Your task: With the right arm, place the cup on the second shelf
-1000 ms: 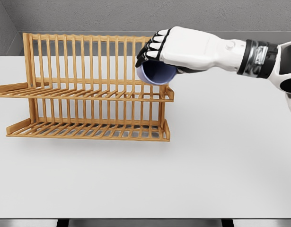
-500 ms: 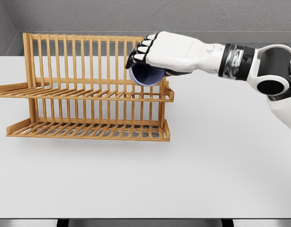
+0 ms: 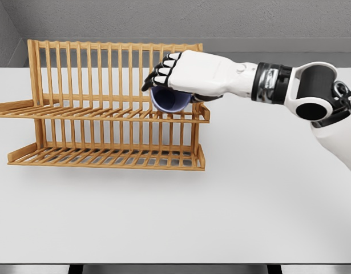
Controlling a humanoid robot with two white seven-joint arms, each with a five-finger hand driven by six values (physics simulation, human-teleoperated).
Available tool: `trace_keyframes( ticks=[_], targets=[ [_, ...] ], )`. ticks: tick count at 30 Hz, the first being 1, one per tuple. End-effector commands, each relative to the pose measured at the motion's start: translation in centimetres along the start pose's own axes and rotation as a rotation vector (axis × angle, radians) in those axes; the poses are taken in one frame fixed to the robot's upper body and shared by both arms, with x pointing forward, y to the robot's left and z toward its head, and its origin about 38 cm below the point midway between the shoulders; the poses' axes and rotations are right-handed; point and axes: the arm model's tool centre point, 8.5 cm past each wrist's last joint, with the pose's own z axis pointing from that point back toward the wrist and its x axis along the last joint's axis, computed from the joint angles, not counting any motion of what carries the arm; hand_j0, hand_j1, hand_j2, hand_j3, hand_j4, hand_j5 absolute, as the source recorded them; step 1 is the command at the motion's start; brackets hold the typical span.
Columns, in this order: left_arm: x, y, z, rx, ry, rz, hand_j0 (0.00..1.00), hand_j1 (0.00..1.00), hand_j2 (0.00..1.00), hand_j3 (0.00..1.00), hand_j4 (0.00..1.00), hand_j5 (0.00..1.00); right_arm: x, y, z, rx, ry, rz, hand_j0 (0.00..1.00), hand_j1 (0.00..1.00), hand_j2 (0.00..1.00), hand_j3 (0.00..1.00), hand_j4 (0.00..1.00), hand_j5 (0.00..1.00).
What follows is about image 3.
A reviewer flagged wooden two-tier dish rack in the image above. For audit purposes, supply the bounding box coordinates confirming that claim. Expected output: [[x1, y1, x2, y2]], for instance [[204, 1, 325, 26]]
[[0, 39, 211, 172]]

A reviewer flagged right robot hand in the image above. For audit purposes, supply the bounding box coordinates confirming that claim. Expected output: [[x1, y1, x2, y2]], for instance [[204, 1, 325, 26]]
[[141, 50, 225, 103]]

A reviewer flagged blue cup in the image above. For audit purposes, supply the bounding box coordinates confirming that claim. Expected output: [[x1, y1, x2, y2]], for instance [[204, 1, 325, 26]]
[[150, 86, 193, 114]]

